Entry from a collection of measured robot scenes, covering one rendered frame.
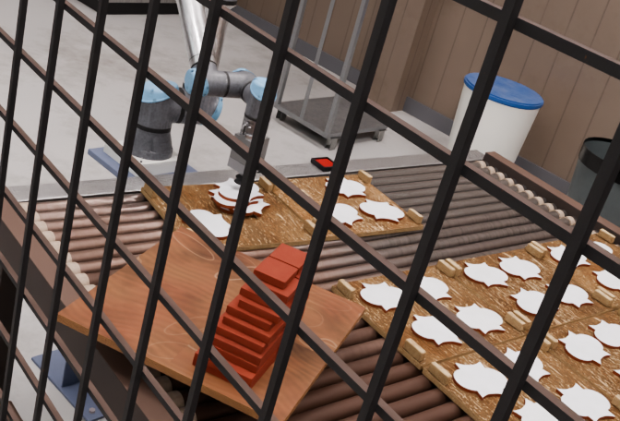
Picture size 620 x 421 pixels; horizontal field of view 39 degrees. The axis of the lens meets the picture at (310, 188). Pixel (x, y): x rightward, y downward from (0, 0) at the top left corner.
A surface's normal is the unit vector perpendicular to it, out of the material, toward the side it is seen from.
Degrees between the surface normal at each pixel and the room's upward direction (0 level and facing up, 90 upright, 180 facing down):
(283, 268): 0
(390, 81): 90
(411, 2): 90
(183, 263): 0
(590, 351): 0
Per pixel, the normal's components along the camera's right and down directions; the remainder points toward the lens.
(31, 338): 0.25, -0.88
